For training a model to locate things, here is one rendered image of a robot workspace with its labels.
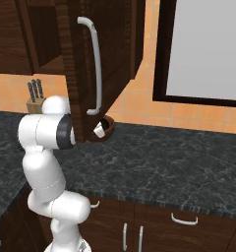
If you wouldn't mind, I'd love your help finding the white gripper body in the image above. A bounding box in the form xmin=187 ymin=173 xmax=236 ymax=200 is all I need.
xmin=92 ymin=122 xmax=106 ymax=139

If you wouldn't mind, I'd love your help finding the brown bowl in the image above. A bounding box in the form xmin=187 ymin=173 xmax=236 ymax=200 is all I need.
xmin=89 ymin=114 xmax=116 ymax=143

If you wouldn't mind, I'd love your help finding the dark wood base cabinet door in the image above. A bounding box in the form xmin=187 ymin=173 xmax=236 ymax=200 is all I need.
xmin=134 ymin=222 xmax=236 ymax=252
xmin=78 ymin=210 xmax=136 ymax=252
xmin=0 ymin=185 xmax=54 ymax=252

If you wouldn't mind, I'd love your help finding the wooden knife block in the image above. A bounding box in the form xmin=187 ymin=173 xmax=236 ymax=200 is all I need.
xmin=26 ymin=96 xmax=47 ymax=115

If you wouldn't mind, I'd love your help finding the dark wood drawer front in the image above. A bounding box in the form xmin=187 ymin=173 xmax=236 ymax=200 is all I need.
xmin=85 ymin=195 xmax=136 ymax=221
xmin=134 ymin=203 xmax=236 ymax=244

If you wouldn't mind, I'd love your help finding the dark framed window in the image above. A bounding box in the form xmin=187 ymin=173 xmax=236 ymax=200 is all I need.
xmin=151 ymin=0 xmax=236 ymax=109

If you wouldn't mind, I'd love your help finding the white cabinet door handle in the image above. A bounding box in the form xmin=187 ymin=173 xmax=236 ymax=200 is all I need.
xmin=77 ymin=16 xmax=103 ymax=116

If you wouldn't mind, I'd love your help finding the white drawer handle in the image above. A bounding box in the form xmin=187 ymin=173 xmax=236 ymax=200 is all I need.
xmin=170 ymin=212 xmax=200 ymax=226
xmin=89 ymin=200 xmax=101 ymax=210

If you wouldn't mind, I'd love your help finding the grey knife handle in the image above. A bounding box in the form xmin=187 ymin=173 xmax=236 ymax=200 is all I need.
xmin=31 ymin=79 xmax=40 ymax=101
xmin=27 ymin=82 xmax=35 ymax=103
xmin=36 ymin=78 xmax=45 ymax=99

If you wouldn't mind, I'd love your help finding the dark wood wall cabinet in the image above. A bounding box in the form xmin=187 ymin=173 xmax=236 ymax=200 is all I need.
xmin=0 ymin=0 xmax=69 ymax=77

